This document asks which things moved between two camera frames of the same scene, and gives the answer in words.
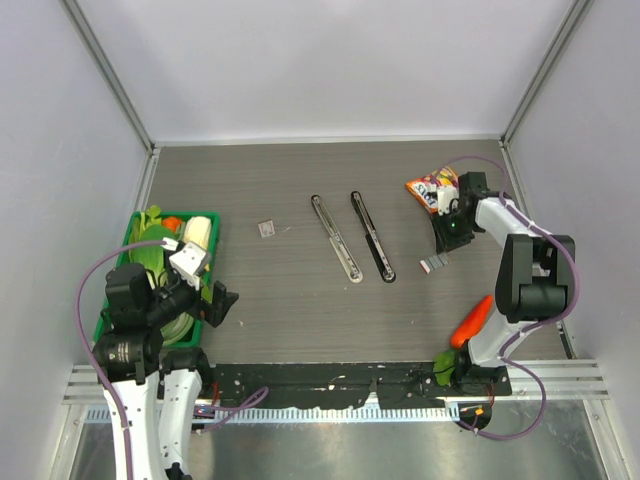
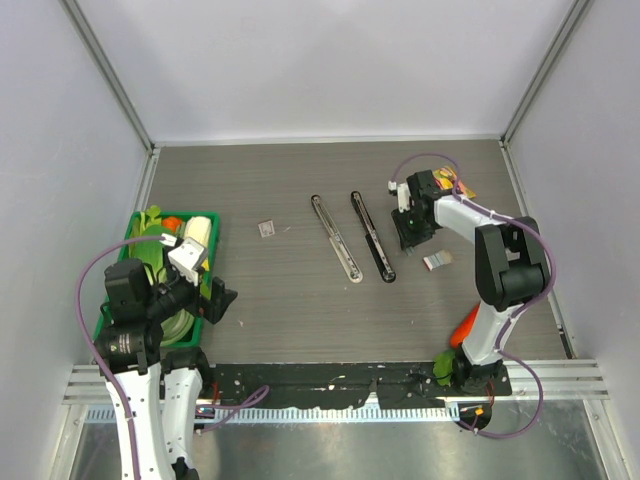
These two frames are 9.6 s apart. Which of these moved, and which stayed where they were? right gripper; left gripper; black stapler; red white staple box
Moved: right gripper
Stayed: red white staple box; left gripper; black stapler
